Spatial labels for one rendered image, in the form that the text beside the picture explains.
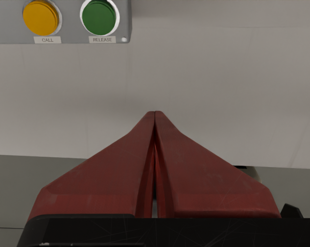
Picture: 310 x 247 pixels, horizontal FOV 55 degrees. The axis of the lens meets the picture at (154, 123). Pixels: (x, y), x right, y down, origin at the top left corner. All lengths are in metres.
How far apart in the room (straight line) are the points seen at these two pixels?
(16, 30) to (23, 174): 1.64
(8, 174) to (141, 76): 1.62
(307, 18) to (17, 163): 1.73
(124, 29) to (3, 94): 0.30
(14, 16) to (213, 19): 0.28
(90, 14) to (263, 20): 0.27
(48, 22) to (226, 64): 0.29
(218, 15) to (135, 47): 0.14
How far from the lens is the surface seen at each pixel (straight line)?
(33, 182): 2.05
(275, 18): 0.53
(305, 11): 0.54
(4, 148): 0.68
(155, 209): 0.92
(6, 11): 0.42
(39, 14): 0.40
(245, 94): 0.57
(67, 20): 0.40
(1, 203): 2.28
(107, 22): 0.38
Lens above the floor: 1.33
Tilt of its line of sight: 56 degrees down
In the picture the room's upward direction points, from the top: 180 degrees clockwise
